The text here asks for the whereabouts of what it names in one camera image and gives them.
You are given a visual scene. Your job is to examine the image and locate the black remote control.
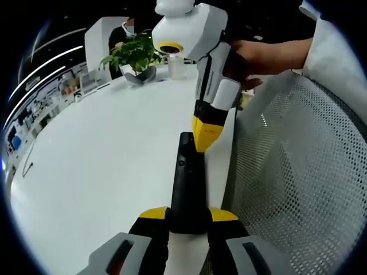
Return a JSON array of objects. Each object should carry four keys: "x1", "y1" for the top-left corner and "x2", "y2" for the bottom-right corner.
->
[{"x1": 170, "y1": 132, "x2": 209, "y2": 235}]

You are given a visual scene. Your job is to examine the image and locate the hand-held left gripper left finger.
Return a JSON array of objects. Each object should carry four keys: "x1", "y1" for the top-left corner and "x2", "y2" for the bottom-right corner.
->
[{"x1": 85, "y1": 206, "x2": 170, "y2": 275}]

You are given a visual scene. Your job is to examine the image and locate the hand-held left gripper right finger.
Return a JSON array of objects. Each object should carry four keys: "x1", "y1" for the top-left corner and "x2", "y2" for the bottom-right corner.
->
[{"x1": 205, "y1": 206, "x2": 273, "y2": 275}]

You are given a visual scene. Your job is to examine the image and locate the green potted plant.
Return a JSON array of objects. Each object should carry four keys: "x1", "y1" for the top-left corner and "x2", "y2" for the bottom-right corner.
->
[{"x1": 99, "y1": 33, "x2": 163, "y2": 76}]

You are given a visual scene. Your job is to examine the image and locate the person's white shirt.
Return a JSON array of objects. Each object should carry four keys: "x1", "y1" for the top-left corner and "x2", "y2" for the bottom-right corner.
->
[{"x1": 292, "y1": 0, "x2": 367, "y2": 95}]

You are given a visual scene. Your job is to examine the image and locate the black plant pot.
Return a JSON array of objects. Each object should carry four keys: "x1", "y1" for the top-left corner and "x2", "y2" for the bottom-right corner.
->
[{"x1": 122, "y1": 66, "x2": 157, "y2": 86}]

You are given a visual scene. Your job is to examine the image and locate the grey cable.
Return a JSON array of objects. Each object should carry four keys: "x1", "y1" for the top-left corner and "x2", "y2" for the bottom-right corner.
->
[{"x1": 22, "y1": 136, "x2": 37, "y2": 178}]

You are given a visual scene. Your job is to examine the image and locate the clear plastic cup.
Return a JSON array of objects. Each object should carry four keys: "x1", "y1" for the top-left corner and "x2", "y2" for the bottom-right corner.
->
[{"x1": 167, "y1": 55, "x2": 189, "y2": 80}]

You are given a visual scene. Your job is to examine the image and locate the person's right hand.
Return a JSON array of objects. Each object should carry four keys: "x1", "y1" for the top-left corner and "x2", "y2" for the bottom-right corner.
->
[{"x1": 225, "y1": 39, "x2": 264, "y2": 90}]

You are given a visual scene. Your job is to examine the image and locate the grey mesh chair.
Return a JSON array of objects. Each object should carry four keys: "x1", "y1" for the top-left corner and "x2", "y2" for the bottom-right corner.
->
[{"x1": 222, "y1": 70, "x2": 367, "y2": 275}]

